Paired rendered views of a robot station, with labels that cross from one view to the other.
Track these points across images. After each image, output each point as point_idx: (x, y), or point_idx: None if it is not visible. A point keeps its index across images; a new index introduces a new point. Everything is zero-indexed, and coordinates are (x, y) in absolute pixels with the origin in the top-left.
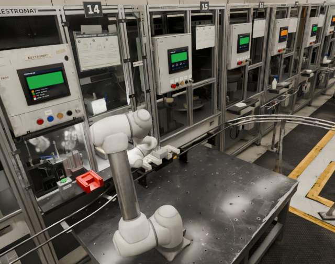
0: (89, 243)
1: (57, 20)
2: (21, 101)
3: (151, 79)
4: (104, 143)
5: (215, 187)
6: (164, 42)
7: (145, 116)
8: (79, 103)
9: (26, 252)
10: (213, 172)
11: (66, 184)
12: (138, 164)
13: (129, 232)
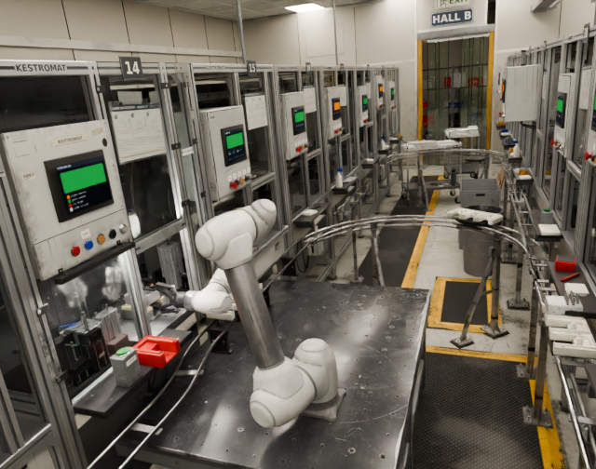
0: (191, 447)
1: (90, 84)
2: (50, 215)
3: (204, 176)
4: (228, 251)
5: (334, 324)
6: (215, 118)
7: (272, 207)
8: (124, 218)
9: None
10: (318, 308)
11: (129, 355)
12: (227, 304)
13: (281, 381)
